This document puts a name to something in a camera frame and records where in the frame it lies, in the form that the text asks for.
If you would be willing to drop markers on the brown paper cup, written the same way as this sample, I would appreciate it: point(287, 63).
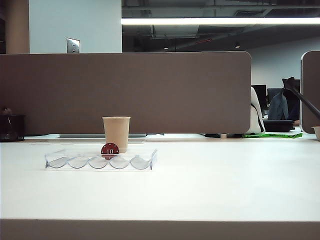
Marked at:
point(116, 132)

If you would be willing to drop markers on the red poker chip 10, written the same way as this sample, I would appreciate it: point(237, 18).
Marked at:
point(109, 147)

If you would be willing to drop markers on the clear plastic chip tray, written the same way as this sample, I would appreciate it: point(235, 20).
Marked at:
point(120, 164)

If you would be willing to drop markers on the wide brown desk divider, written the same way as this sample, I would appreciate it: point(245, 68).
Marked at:
point(150, 92)

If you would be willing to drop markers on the flat black object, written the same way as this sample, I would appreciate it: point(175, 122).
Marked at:
point(212, 135)

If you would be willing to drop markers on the beige divider clamp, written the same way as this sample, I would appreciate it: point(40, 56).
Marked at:
point(224, 136)

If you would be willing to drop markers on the large black monitor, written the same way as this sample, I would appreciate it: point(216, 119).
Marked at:
point(260, 93)

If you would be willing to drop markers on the blurred brown divider edge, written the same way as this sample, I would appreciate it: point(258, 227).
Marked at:
point(160, 230)

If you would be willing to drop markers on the long ceiling light strip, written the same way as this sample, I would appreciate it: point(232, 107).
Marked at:
point(212, 20)

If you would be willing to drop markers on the small black monitor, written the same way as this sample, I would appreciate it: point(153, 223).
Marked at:
point(272, 92)

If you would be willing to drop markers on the seated person in blue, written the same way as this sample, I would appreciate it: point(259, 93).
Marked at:
point(277, 105)

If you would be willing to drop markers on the black diagonal pole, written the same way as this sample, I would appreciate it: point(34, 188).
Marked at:
point(307, 102)

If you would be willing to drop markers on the narrow brown desk divider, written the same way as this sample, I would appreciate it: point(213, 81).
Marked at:
point(312, 87)

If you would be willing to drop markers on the beige paper bowl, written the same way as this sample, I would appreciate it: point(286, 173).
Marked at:
point(317, 132)

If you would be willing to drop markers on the metal wall switch plate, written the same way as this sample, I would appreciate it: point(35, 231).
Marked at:
point(73, 45)

